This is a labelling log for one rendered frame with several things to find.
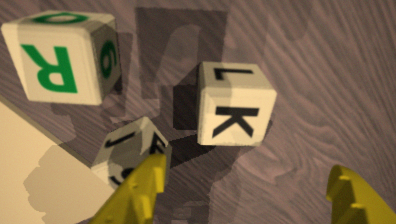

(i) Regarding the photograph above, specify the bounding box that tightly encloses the cream letter block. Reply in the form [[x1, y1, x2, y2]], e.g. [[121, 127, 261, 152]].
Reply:
[[196, 62, 277, 146], [91, 116, 172, 190], [1, 10, 121, 105]]

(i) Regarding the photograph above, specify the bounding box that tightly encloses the beige flat mat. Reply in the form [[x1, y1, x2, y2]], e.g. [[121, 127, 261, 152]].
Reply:
[[0, 94, 115, 224]]

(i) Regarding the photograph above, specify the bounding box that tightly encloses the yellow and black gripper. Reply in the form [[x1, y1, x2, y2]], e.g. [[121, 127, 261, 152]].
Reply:
[[87, 153, 396, 224]]

